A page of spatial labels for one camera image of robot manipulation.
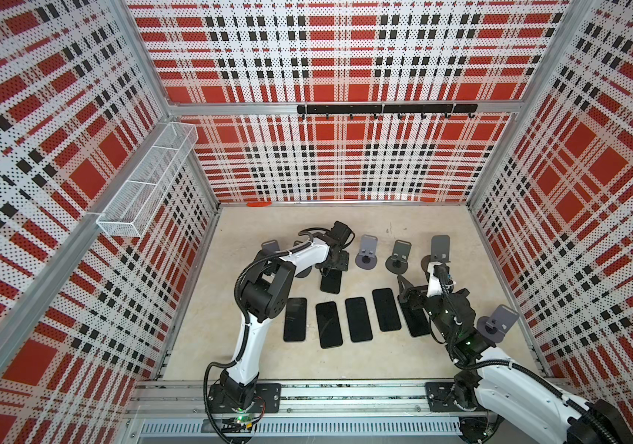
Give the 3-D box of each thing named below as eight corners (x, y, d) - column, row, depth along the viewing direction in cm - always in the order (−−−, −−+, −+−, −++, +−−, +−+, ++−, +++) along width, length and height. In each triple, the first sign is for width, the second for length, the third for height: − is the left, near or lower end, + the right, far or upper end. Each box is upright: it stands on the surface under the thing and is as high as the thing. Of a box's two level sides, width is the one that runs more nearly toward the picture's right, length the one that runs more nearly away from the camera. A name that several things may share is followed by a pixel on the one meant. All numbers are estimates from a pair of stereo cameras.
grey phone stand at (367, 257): (356, 269, 103) (358, 252, 94) (355, 252, 108) (356, 234, 100) (375, 269, 103) (378, 252, 94) (373, 251, 108) (376, 234, 100)
